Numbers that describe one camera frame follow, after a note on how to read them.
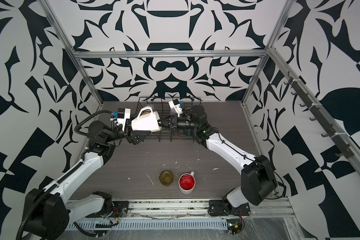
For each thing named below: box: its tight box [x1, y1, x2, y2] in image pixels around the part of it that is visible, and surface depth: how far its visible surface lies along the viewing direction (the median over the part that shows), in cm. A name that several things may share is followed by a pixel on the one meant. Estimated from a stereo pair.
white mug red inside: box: [178, 171, 196, 195], surface depth 79 cm
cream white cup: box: [131, 104, 162, 132], surface depth 62 cm
